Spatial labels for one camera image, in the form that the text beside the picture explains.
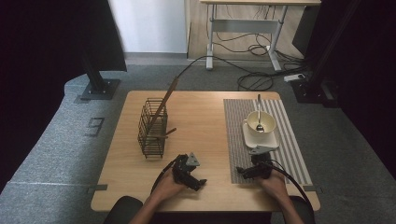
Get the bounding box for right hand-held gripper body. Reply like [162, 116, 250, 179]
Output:
[247, 145, 278, 180]

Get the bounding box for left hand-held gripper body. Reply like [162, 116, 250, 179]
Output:
[172, 152, 201, 185]

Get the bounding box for white square plate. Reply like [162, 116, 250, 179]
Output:
[242, 119, 280, 150]

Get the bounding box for dark wire cutlery basket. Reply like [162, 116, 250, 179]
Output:
[137, 97, 169, 160]

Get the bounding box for person's right hand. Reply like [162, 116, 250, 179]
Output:
[257, 168, 290, 203]

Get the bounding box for person's left hand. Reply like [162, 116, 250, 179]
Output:
[151, 168, 187, 203]

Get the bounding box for grey striped woven placemat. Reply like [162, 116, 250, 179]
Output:
[223, 98, 313, 185]

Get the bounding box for cream ceramic bowl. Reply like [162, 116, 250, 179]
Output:
[246, 110, 277, 137]

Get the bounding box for grey tape strip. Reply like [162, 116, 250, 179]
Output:
[303, 185, 324, 194]
[86, 184, 108, 194]

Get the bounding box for silver metal spoon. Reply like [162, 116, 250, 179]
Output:
[255, 93, 265, 133]

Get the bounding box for black chair armrest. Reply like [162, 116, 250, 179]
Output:
[103, 195, 145, 224]
[290, 195, 316, 224]

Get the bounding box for long brown wooden chopstick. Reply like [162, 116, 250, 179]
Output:
[146, 77, 180, 132]

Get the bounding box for black metal stand with base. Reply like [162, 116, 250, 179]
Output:
[79, 49, 121, 102]
[290, 0, 363, 108]

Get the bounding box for white power strip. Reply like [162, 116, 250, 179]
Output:
[283, 73, 306, 83]

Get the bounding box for grey floor socket plate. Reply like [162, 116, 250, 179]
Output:
[83, 117, 106, 138]

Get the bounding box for black curtain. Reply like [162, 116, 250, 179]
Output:
[0, 0, 128, 192]
[311, 0, 396, 172]

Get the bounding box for black flat panel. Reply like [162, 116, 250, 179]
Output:
[291, 5, 322, 59]

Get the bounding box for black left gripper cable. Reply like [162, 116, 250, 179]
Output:
[150, 155, 181, 195]

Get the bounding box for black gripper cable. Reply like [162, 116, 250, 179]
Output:
[265, 159, 314, 213]
[150, 155, 181, 195]

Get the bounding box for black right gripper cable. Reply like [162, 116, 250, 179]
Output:
[265, 159, 314, 213]

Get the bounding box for black floor cable coil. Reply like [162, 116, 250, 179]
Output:
[236, 71, 276, 92]

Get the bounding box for long black floor cable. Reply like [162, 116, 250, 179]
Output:
[177, 55, 246, 78]

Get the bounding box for black cables under desk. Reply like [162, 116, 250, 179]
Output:
[214, 31, 309, 68]

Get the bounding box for white frame standing desk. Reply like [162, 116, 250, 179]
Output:
[199, 0, 322, 73]

